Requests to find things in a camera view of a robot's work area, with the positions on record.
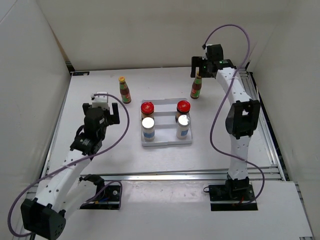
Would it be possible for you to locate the tall sauce bottle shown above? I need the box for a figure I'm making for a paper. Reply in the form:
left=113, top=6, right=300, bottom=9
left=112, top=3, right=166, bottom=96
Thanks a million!
left=118, top=76, right=132, bottom=104
left=190, top=71, right=202, bottom=99

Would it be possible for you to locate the silver-lid white shaker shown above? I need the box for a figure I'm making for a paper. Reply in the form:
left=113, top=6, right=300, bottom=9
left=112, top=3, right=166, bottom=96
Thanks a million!
left=176, top=114, right=191, bottom=139
left=141, top=117, right=155, bottom=141

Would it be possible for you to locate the red-lid sauce jar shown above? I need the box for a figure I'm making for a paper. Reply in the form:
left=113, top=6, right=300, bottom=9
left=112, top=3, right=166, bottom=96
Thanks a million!
left=140, top=101, right=155, bottom=120
left=175, top=100, right=191, bottom=122

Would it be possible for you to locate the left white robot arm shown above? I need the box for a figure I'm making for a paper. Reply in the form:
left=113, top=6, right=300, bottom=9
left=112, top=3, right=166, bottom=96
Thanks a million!
left=20, top=101, right=120, bottom=240

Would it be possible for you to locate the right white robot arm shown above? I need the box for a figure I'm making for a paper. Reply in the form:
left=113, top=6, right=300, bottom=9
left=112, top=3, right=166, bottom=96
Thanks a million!
left=190, top=44, right=261, bottom=200

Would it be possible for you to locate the white divided plastic tray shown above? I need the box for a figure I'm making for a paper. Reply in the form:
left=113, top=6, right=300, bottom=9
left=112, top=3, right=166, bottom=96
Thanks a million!
left=140, top=98, right=193, bottom=147

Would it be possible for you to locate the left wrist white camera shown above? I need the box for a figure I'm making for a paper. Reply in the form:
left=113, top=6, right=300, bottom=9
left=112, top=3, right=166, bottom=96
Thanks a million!
left=90, top=91, right=110, bottom=111

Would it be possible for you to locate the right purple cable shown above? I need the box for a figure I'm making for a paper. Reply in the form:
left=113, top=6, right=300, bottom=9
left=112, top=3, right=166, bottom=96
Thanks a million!
left=204, top=24, right=266, bottom=205

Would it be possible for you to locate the purple cable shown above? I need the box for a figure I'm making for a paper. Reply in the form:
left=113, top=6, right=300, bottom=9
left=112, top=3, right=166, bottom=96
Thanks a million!
left=204, top=24, right=266, bottom=205
left=7, top=93, right=131, bottom=238

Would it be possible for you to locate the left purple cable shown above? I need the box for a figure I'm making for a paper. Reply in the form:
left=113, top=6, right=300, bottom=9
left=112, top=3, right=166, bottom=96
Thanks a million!
left=7, top=93, right=131, bottom=238

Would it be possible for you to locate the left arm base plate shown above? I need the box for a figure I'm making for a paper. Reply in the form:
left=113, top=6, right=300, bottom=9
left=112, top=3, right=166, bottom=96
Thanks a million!
left=80, top=181, right=123, bottom=210

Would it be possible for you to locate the aluminium right rail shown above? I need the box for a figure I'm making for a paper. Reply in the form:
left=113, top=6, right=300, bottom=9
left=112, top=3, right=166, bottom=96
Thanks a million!
left=239, top=68, right=288, bottom=181

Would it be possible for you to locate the aluminium rail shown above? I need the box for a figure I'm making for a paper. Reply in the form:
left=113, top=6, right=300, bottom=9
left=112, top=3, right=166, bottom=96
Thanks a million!
left=37, top=169, right=278, bottom=183
left=239, top=68, right=288, bottom=181

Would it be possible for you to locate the aluminium front rail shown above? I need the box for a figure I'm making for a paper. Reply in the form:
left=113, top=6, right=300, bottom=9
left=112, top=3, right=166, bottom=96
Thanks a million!
left=37, top=169, right=278, bottom=183

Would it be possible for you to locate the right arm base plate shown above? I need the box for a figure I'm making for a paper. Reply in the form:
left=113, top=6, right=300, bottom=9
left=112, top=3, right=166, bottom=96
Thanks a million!
left=203, top=184, right=258, bottom=212

